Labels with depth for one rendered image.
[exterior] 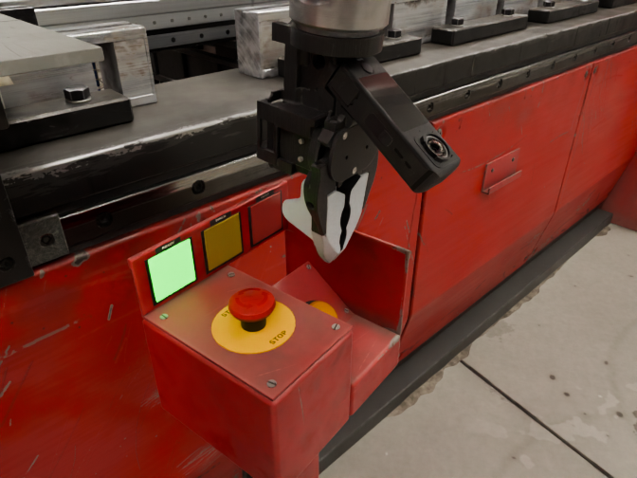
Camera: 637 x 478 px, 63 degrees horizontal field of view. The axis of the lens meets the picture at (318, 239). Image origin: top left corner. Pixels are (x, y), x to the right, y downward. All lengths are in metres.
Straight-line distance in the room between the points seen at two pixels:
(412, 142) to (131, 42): 0.44
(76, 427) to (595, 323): 1.54
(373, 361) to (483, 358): 1.11
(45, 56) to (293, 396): 0.30
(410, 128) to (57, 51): 0.26
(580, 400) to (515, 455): 0.28
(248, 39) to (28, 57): 0.48
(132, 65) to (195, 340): 0.40
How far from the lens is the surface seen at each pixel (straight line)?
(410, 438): 1.38
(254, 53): 0.84
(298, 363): 0.42
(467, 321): 1.66
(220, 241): 0.51
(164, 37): 1.04
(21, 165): 0.59
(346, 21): 0.39
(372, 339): 0.56
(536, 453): 1.43
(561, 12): 1.53
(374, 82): 0.41
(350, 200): 0.47
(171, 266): 0.48
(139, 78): 0.73
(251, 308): 0.43
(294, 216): 0.48
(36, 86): 0.69
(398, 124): 0.39
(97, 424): 0.77
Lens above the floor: 1.07
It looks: 31 degrees down
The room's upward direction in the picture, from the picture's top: straight up
